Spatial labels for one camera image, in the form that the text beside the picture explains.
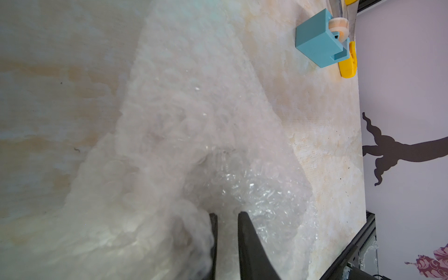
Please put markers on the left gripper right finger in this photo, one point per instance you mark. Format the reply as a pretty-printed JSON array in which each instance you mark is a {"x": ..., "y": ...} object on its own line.
[{"x": 253, "y": 261}]

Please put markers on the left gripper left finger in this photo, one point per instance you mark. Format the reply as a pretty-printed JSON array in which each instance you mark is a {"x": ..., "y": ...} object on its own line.
[{"x": 213, "y": 245}]

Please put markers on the clear bubble wrap sheet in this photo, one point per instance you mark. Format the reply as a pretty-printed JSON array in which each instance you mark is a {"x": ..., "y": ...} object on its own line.
[{"x": 197, "y": 142}]

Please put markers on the teal tape dispenser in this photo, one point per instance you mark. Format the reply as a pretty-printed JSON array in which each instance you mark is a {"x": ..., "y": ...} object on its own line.
[{"x": 317, "y": 42}]

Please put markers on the yellow metal kitchen tongs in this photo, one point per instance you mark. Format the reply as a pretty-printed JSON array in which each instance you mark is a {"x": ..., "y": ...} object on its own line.
[{"x": 342, "y": 25}]

